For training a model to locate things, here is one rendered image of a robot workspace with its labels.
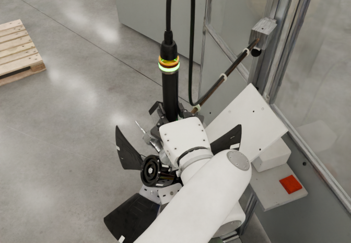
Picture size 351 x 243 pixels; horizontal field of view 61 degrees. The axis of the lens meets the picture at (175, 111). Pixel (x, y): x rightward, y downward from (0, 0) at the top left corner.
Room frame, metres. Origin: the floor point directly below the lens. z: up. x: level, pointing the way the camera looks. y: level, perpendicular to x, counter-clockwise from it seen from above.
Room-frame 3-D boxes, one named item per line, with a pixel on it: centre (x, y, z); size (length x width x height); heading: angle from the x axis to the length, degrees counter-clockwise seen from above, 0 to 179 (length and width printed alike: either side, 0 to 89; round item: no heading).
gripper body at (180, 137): (0.41, -0.02, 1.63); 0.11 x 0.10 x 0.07; 20
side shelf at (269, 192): (0.80, -0.46, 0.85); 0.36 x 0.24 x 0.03; 20
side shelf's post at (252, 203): (0.80, -0.46, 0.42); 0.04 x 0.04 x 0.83; 20
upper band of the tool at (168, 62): (0.51, 0.01, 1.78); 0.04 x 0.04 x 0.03
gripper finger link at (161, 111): (0.48, 0.04, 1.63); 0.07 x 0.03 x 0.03; 20
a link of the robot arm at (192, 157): (0.35, -0.04, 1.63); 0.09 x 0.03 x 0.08; 110
